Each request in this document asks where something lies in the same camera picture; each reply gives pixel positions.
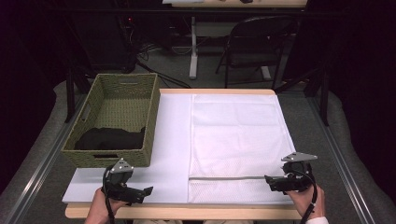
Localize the person's left hand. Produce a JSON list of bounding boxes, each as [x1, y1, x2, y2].
[[84, 187, 129, 224]]

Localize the white desk leg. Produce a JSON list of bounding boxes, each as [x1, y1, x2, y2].
[[189, 16, 199, 80]]

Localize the black metal stand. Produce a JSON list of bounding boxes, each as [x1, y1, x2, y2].
[[319, 68, 331, 127], [64, 65, 77, 123]]

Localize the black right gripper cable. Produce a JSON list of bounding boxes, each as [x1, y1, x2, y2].
[[292, 168, 319, 224]]

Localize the metal floor rail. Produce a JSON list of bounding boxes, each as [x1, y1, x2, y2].
[[305, 95, 378, 224], [3, 92, 89, 224]]

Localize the black folding chair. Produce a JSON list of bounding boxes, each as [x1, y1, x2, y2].
[[215, 15, 299, 91]]

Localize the person's right hand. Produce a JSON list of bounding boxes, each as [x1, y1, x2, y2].
[[285, 184, 327, 220]]

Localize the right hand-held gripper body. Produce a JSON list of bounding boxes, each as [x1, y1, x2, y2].
[[280, 151, 318, 191]]

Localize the white board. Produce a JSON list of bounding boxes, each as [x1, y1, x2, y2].
[[62, 92, 296, 205]]

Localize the person's white sleeve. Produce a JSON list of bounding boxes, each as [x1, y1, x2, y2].
[[305, 216, 330, 224]]

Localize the white mesh laundry bag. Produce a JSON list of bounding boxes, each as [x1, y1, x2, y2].
[[187, 93, 297, 205]]

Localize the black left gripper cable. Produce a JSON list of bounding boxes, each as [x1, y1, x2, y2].
[[102, 167, 116, 224]]

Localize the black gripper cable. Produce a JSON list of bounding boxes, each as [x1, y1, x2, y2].
[[102, 167, 116, 224], [292, 168, 319, 224]]

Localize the black floor cable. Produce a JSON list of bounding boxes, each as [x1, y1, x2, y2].
[[135, 60, 191, 90]]

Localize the black cloth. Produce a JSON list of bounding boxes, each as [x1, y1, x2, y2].
[[74, 126, 147, 151]]

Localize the green woven basket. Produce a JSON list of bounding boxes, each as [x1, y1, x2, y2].
[[61, 73, 162, 169]]

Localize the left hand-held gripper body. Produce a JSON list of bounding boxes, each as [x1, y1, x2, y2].
[[102, 158, 138, 205]]

